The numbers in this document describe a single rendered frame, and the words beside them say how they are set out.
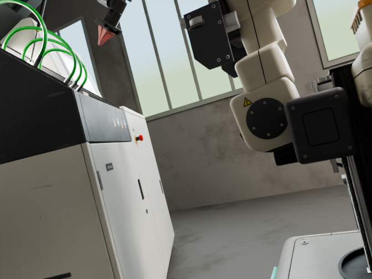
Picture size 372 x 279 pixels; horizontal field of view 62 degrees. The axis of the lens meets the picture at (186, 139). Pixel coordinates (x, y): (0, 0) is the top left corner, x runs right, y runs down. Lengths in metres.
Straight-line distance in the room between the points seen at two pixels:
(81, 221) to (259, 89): 0.63
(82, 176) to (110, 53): 2.99
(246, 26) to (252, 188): 2.49
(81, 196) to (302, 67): 2.50
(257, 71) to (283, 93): 0.09
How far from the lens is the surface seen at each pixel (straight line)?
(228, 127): 3.20
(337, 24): 3.14
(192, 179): 3.41
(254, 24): 0.89
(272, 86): 0.81
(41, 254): 1.07
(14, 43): 1.93
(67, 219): 1.01
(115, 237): 1.03
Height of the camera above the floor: 0.72
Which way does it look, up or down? level
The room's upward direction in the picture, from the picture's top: 14 degrees counter-clockwise
